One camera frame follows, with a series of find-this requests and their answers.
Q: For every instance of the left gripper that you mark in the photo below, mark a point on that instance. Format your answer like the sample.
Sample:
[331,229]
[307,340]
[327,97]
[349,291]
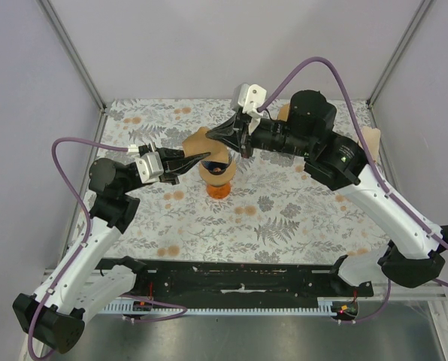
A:
[176,164]

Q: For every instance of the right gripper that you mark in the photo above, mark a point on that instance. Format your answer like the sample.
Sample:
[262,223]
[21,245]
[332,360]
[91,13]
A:
[242,143]

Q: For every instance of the orange glass dripper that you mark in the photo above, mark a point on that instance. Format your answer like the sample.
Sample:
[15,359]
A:
[218,192]

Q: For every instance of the brown paper coffee filter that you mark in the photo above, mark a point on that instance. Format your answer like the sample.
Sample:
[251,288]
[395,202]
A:
[283,113]

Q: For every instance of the orange coffee filter box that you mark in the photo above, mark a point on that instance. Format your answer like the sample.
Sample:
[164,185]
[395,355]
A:
[372,140]

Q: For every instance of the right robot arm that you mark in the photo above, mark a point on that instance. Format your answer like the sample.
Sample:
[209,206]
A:
[413,255]

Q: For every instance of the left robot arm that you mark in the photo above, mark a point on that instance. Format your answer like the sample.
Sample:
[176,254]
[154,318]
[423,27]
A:
[56,313]

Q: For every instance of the floral table mat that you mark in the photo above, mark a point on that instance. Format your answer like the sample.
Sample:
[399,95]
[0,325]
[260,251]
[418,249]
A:
[275,213]

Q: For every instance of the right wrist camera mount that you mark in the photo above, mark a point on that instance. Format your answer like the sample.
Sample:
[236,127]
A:
[249,98]

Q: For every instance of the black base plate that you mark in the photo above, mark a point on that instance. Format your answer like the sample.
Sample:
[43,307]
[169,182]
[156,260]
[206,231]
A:
[187,283]

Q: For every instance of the blue cable duct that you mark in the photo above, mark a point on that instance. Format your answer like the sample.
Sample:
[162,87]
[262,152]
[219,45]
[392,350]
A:
[138,308]

